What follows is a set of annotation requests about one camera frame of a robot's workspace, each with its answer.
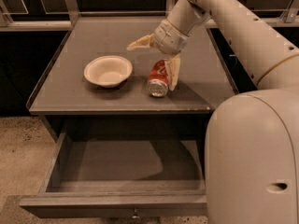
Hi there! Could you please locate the metal drawer knob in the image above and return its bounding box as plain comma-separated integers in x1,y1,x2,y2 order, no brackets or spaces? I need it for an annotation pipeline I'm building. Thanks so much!
131,209,140,219

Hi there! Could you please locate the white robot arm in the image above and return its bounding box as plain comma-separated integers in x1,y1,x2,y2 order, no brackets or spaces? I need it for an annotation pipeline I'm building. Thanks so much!
128,0,299,224

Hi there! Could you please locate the grey drawer cabinet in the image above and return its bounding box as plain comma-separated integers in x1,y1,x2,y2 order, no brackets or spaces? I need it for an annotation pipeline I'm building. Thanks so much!
25,15,241,144

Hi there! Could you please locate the open grey top drawer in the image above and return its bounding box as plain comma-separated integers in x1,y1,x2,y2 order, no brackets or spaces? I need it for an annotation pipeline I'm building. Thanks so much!
20,133,206,218

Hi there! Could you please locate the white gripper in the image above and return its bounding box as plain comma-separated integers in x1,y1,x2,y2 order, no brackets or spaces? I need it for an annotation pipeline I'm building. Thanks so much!
126,20,189,91

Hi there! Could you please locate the metal railing frame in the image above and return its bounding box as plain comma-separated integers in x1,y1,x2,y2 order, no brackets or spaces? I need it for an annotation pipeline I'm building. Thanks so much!
0,0,299,33

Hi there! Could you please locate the white paper bowl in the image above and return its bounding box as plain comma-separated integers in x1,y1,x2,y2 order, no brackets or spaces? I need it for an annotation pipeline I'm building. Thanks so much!
83,56,133,88

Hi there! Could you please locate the red coke can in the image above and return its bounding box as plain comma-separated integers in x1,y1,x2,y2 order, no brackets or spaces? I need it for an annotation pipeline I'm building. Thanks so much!
147,60,169,97

